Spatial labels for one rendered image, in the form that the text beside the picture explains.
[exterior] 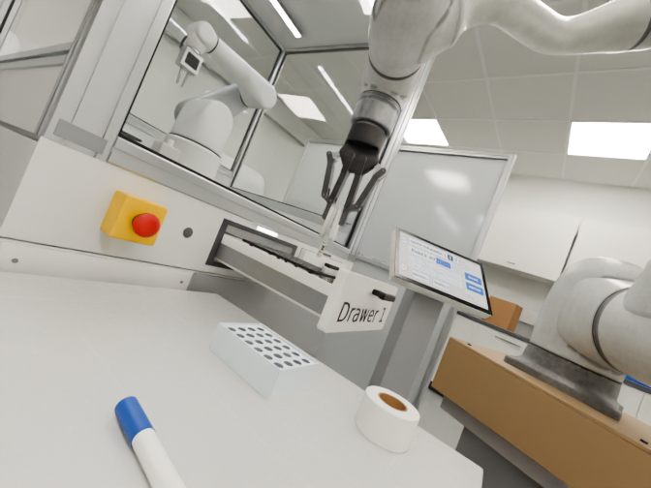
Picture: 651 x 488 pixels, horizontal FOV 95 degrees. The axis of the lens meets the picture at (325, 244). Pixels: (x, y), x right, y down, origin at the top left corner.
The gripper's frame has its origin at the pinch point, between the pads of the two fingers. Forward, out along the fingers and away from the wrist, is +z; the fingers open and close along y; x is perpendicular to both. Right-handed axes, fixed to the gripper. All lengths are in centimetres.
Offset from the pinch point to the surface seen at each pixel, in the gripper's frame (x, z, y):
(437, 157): -183, -98, -18
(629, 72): -161, -180, -113
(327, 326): 8.9, 17.3, -7.8
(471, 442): -12, 31, -42
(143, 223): 18.8, 12.4, 23.9
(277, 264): 2.2, 11.8, 6.7
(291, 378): 22.3, 21.8, -7.4
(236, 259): -1.2, 14.7, 17.0
